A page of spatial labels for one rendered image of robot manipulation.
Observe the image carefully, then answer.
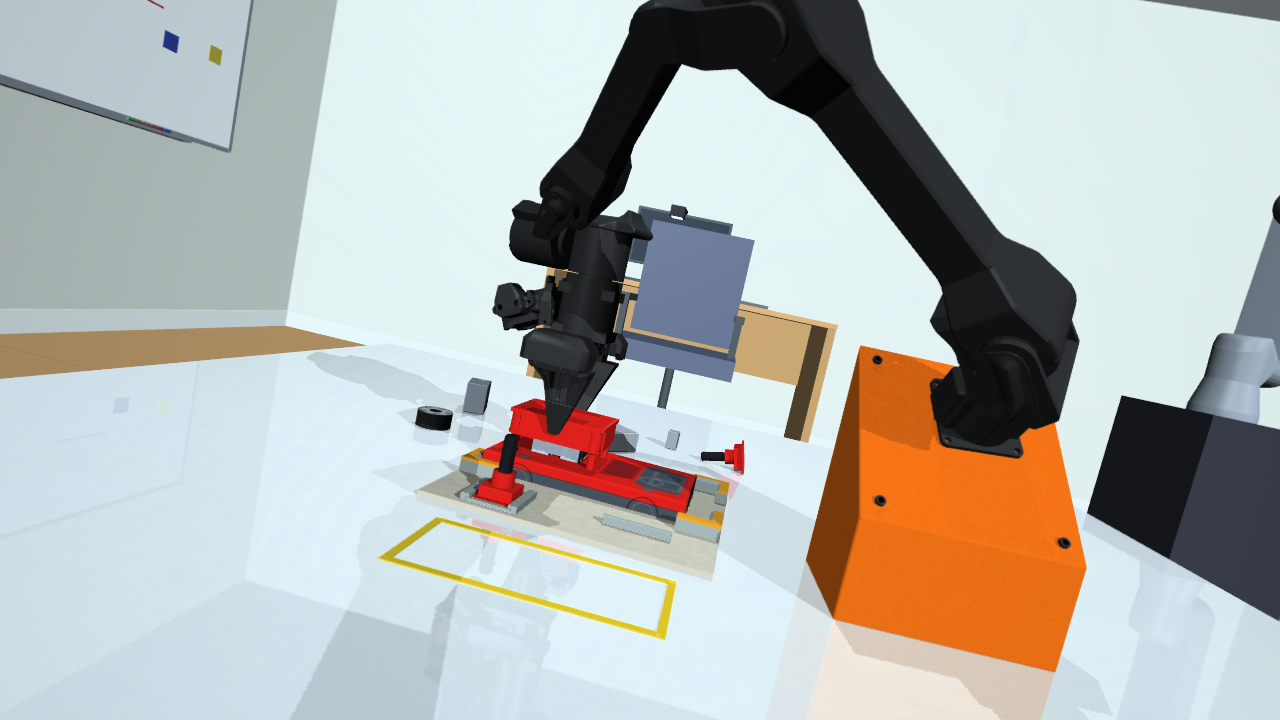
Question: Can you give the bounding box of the yellow rectangular outline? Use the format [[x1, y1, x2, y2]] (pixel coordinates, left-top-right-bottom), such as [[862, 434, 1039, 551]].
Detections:
[[379, 518, 677, 641]]

